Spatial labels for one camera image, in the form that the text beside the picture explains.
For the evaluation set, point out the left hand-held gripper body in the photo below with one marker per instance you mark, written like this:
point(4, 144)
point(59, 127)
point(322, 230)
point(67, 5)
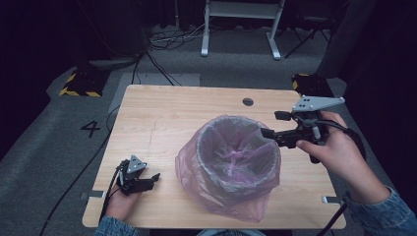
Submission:
point(129, 178)

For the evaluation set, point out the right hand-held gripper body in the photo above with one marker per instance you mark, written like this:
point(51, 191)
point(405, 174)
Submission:
point(308, 134)

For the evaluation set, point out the pink plastic bag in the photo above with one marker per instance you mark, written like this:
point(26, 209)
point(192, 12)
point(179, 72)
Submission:
point(196, 187)

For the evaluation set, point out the green plastic bucket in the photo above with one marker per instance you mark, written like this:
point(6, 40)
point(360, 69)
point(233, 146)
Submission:
point(209, 177)

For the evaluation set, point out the person's left hand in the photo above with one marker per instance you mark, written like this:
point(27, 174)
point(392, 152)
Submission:
point(119, 206)

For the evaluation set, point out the person's right hand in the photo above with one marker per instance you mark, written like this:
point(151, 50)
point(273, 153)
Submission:
point(344, 160)

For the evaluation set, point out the black tripod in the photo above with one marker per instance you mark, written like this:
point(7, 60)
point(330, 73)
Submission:
point(308, 36)

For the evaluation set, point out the person's lap in jeans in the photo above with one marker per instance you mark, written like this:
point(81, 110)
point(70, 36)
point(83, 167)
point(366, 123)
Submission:
point(229, 233)

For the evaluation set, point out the dark stand base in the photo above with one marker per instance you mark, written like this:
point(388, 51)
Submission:
point(111, 63)

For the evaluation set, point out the metal table bracket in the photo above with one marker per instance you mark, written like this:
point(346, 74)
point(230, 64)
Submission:
point(91, 194)
point(331, 199)

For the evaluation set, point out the black yellow striped base plate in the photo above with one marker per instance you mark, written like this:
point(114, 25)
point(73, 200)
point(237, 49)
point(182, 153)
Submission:
point(85, 83)
point(311, 85)

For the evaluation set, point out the grey post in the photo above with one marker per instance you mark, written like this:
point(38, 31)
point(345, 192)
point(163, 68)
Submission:
point(347, 39)

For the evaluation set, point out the white metal stand frame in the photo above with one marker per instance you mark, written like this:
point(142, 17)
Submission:
point(241, 10)

